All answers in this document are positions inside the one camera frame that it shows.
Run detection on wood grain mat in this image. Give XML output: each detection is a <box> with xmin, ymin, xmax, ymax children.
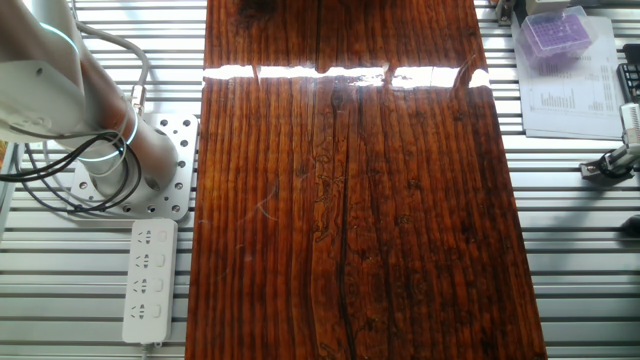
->
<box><xmin>184</xmin><ymin>0</ymin><xmax>549</xmax><ymax>360</ymax></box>

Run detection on white power strip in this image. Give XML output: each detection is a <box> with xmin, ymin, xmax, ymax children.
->
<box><xmin>122</xmin><ymin>218</ymin><xmax>179</xmax><ymax>346</ymax></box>

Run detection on printed paper sheets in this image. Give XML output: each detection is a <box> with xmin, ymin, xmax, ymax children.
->
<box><xmin>509</xmin><ymin>14</ymin><xmax>627</xmax><ymax>141</ymax></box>

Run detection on purple tip box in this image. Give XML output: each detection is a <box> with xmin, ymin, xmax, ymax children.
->
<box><xmin>514</xmin><ymin>5</ymin><xmax>599</xmax><ymax>71</ymax></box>

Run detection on beige box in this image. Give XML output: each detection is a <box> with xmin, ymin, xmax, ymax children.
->
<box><xmin>522</xmin><ymin>0</ymin><xmax>572</xmax><ymax>15</ymax></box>

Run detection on black round knob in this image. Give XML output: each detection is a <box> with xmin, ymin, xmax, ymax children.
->
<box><xmin>619</xmin><ymin>213</ymin><xmax>640</xmax><ymax>237</ymax></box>

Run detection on black keyboard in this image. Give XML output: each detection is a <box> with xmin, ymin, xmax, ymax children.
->
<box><xmin>615</xmin><ymin>43</ymin><xmax>640</xmax><ymax>104</ymax></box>

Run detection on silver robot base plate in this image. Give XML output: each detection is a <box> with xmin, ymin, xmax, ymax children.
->
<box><xmin>69</xmin><ymin>112</ymin><xmax>200</xmax><ymax>221</ymax></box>

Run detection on thick grey cable metal connector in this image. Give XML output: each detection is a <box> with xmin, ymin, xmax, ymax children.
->
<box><xmin>74</xmin><ymin>20</ymin><xmax>151</xmax><ymax>117</ymax></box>

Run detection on thin grey cable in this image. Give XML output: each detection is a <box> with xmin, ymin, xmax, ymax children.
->
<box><xmin>39</xmin><ymin>112</ymin><xmax>132</xmax><ymax>209</ymax></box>

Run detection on grey metal bracket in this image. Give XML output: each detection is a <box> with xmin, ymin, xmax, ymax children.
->
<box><xmin>494</xmin><ymin>0</ymin><xmax>517</xmax><ymax>27</ymax></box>

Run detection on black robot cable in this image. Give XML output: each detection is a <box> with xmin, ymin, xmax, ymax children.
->
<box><xmin>0</xmin><ymin>130</ymin><xmax>143</xmax><ymax>215</ymax></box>

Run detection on silver camera on bracket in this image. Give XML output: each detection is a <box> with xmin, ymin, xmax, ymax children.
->
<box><xmin>579</xmin><ymin>102</ymin><xmax>640</xmax><ymax>182</ymax></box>

